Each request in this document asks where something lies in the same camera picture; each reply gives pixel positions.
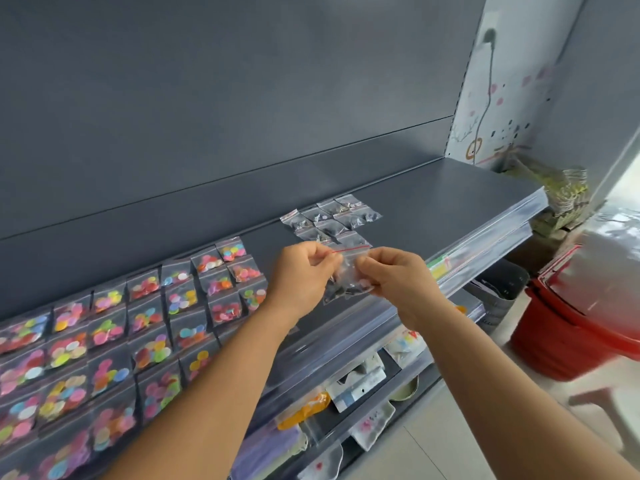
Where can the red container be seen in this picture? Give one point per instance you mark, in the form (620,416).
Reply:
(560,339)

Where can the person's left forearm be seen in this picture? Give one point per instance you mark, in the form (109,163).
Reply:
(200,409)

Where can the black basket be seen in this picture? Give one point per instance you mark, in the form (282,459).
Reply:
(500,294)

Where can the person's right hand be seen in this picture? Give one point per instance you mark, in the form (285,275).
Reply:
(410,289)

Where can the brown cardboard box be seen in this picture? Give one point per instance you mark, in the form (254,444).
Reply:
(530,252)

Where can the rows of small dark packets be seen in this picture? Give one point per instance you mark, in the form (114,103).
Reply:
(325,219)

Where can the large translucent plastic sheet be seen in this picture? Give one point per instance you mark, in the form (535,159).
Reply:
(600,264)

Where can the clear packet with purple item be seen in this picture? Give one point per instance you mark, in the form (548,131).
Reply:
(270,454)

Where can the pale pink plastic stool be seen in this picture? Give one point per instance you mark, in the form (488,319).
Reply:
(610,404)

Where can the white blue flat packet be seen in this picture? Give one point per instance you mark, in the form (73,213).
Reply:
(357,389)

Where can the white colourful print packet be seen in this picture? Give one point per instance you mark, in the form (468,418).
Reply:
(405,347)

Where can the person's left hand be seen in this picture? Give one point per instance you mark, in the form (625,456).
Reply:
(300,282)

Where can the pale green bowl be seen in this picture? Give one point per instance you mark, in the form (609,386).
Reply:
(405,389)

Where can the person's right forearm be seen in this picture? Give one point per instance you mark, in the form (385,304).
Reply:
(520,409)

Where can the orange brown packet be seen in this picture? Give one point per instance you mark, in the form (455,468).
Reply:
(461,310)

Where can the orange yellow packet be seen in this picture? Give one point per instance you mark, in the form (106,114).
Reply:
(305,409)

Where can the white illustrated side panel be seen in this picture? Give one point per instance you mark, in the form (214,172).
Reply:
(520,69)

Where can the bundle of yellow green packets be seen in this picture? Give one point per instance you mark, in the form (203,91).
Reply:
(555,194)

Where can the white dish with pink print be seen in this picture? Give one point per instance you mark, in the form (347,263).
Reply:
(325,467)
(372,424)

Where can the clear zip packet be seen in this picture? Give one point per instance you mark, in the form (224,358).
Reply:
(347,287)

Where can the grid of arranged button bags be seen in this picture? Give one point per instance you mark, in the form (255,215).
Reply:
(100,354)

